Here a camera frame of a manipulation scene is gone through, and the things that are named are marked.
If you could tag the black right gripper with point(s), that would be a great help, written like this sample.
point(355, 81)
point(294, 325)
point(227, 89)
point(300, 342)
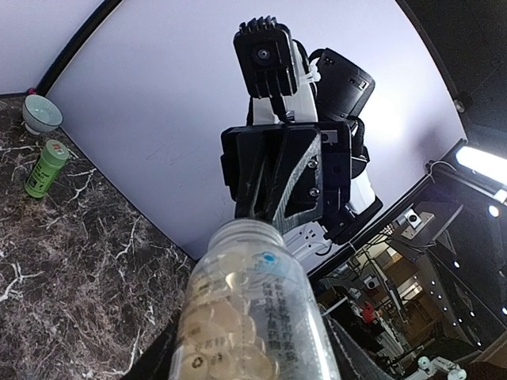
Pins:
point(290, 181)

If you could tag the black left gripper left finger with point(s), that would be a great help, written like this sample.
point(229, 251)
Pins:
point(155, 362)

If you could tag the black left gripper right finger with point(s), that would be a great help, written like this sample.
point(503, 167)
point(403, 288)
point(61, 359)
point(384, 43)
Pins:
point(352, 361)

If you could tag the green pill bottle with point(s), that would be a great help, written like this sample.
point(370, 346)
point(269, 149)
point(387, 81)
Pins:
point(52, 159)

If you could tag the bright tube ceiling light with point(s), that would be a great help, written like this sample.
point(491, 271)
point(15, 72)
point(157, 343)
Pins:
point(487, 164)

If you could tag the small celadon bowl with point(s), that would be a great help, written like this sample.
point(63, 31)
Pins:
point(40, 115)

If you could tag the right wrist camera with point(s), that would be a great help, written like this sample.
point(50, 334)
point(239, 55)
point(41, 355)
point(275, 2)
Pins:
point(280, 78)

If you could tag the black corner frame post right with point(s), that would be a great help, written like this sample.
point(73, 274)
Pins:
point(74, 45)

